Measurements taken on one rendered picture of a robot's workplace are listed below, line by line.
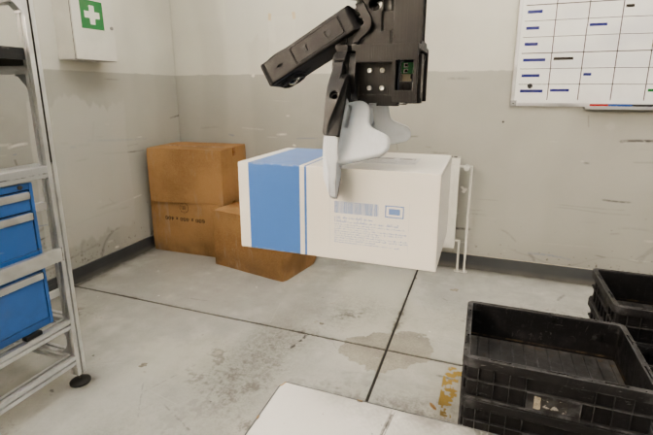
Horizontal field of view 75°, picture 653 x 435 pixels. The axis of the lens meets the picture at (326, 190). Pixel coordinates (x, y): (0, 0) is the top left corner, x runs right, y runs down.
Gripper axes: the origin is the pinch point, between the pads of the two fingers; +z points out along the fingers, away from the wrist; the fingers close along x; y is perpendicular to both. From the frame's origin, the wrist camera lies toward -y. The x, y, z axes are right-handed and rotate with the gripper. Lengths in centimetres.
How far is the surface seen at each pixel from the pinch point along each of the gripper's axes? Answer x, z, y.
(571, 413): 53, 60, 37
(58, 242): 69, 48, -137
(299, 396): 14.3, 40.8, -12.3
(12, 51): 64, -22, -140
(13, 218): 54, 34, -138
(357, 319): 159, 110, -42
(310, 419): 10.1, 40.8, -8.6
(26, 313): 54, 71, -139
